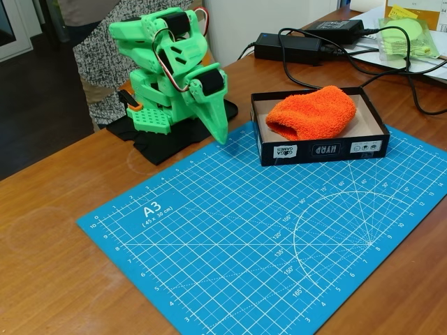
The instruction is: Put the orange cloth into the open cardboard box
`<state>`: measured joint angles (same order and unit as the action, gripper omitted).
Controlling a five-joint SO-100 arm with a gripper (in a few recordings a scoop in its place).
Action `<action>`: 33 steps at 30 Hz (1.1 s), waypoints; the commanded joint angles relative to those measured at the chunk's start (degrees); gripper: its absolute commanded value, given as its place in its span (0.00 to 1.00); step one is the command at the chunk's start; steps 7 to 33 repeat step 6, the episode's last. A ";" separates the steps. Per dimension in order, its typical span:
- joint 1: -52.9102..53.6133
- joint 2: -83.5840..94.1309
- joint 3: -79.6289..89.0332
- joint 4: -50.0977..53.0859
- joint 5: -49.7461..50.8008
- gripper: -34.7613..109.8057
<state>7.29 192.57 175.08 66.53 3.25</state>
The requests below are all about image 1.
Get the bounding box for black clamp with orange handle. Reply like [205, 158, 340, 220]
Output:
[117, 89, 143, 112]

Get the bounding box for person in speckled garment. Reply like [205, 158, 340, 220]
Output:
[57, 0, 207, 126]

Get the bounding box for blue cutting mat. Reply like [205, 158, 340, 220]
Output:
[75, 120, 447, 335]

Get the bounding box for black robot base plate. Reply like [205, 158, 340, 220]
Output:
[105, 99, 240, 165]

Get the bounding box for large black power adapter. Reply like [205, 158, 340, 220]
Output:
[254, 33, 323, 66]

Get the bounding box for flat black power adapter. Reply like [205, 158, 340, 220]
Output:
[305, 19, 365, 45]

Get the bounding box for white door frame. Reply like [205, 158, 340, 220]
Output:
[0, 0, 34, 64]

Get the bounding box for orange terry cloth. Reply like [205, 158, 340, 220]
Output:
[265, 86, 358, 142]

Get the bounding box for red white black servo wire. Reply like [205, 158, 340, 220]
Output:
[153, 6, 210, 94]

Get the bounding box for long black power cable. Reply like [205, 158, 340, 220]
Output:
[278, 26, 447, 116]

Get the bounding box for black cardboard box tray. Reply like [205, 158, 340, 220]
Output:
[250, 86, 391, 168]

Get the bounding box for white paper sheets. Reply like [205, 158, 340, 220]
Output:
[349, 27, 447, 83]

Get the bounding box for cardboard box with yellow label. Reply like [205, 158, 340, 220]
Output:
[386, 0, 447, 32]

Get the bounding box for plastic bag with green parts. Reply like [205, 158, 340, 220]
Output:
[378, 17, 441, 64]

